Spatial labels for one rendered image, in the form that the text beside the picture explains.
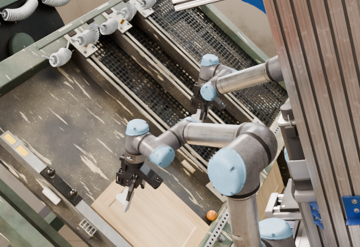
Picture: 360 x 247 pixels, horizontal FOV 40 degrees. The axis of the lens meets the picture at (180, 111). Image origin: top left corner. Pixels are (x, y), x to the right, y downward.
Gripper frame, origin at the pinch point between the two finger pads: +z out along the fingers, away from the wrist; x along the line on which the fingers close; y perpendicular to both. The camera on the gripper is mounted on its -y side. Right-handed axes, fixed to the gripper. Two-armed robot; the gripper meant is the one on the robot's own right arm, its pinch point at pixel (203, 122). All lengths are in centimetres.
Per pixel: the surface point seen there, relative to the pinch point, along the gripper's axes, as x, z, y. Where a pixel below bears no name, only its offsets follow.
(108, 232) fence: 67, 21, 15
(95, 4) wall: -238, 63, 193
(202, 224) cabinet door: 28.4, 36.3, -15.5
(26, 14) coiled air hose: -21, -19, 116
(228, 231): 24, 39, -28
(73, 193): 72, 1, 28
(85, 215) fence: 68, 15, 25
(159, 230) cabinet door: 48, 30, -1
